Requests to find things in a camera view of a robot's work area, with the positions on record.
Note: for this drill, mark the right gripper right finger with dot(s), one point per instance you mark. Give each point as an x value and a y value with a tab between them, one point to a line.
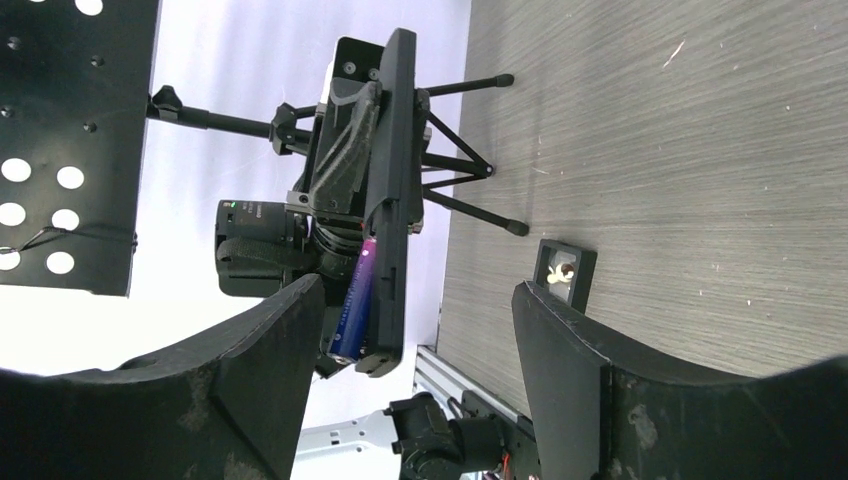
606	406

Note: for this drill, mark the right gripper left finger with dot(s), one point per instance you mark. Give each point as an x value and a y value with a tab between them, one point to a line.
226	403

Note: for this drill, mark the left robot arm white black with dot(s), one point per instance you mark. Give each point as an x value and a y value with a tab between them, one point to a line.
263	247

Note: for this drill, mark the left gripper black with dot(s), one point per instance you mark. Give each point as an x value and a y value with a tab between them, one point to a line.
332	191

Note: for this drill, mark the blue purple battery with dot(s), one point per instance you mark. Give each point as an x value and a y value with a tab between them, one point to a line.
347	343

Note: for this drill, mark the black tripod stand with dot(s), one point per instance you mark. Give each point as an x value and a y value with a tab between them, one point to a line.
286	138

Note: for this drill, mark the black perforated music stand tray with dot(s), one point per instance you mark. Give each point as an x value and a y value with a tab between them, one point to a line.
74	92

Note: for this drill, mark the small black square tray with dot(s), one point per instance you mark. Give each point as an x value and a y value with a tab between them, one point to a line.
566	271

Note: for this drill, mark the black remote plain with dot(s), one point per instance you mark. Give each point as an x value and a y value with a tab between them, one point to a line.
389	195

